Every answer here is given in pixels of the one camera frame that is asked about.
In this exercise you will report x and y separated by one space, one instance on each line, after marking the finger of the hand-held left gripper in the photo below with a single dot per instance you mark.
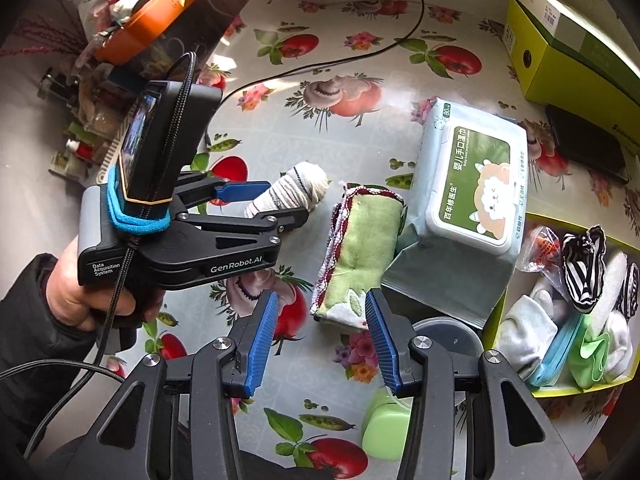
245 190
280 217

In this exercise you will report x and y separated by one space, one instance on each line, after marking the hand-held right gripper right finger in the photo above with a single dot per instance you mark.
382 345

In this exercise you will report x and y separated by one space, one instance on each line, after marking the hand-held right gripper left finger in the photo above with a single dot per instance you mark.
260 345

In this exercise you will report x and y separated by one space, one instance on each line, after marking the green towel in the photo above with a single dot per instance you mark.
360 240

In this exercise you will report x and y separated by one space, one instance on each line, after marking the shallow yellow-green box tray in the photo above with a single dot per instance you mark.
575 390

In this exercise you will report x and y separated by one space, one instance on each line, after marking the black white striped sock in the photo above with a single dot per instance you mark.
631 290
580 270

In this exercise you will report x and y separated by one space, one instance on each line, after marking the person's left forearm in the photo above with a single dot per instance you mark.
25 350

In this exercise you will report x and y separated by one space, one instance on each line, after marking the person's left hand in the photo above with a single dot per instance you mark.
65 295

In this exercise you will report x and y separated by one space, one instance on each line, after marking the light green bottle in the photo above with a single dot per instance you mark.
380 425

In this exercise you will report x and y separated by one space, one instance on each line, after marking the grey-green pouch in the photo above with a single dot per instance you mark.
440 280

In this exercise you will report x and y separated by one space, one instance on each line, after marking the floral tablecloth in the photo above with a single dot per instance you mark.
350 50

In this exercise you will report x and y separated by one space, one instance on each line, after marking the wet wipes pack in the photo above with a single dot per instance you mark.
465 180

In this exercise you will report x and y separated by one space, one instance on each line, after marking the clear plastic bag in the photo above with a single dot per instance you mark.
542 247

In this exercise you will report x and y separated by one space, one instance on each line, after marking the orange container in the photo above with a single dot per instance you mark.
150 25

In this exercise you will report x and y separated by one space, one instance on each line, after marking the light green cloth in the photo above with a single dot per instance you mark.
587 360

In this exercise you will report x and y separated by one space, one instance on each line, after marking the black phone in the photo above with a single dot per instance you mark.
585 145

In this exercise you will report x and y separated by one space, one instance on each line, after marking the yellow-green cardboard box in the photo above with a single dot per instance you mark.
565 80

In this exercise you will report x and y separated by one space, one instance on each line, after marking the green and white box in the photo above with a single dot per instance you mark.
590 40

